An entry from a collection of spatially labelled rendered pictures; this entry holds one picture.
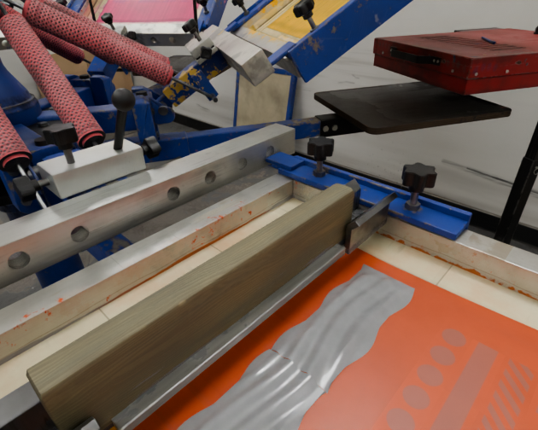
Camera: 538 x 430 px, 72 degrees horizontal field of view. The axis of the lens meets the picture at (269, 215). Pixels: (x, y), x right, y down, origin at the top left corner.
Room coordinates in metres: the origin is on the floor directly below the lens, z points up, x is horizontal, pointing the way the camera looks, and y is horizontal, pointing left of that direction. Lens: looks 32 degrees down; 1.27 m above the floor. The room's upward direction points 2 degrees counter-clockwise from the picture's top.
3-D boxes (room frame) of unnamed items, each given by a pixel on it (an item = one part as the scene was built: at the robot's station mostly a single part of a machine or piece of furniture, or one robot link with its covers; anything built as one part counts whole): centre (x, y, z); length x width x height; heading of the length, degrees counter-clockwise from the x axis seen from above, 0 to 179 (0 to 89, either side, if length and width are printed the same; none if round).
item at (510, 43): (1.24, -0.73, 1.06); 0.61 x 0.46 x 0.12; 106
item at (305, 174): (0.49, -0.14, 0.97); 0.30 x 0.05 x 0.07; 46
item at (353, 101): (1.04, -0.01, 0.91); 1.34 x 0.40 x 0.08; 106
